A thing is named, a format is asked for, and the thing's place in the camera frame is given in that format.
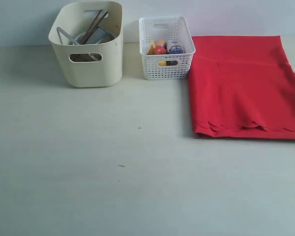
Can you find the blue white milk carton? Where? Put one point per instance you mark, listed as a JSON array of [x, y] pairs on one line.
[[174, 47]]

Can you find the red sausage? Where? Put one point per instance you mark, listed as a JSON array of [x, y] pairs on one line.
[[159, 50]]

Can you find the cream plastic tub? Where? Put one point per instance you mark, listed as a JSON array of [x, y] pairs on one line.
[[80, 20]]

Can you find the brown egg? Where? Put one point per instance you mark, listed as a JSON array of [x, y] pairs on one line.
[[161, 42]]

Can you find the silver table knife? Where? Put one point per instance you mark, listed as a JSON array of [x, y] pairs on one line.
[[61, 33]]

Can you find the yellow cheese wedge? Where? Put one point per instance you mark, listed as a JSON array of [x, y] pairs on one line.
[[150, 50]]

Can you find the white perforated plastic basket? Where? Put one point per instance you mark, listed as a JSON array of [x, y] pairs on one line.
[[168, 28]]

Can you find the red tablecloth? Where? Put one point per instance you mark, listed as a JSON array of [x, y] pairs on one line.
[[242, 87]]

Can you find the stainless steel cup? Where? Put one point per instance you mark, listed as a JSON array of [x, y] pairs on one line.
[[100, 36]]

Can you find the yellow lemon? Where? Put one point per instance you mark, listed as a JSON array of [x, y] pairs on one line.
[[162, 63]]

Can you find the brown wooden spoon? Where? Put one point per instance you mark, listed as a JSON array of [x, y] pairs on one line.
[[84, 58]]

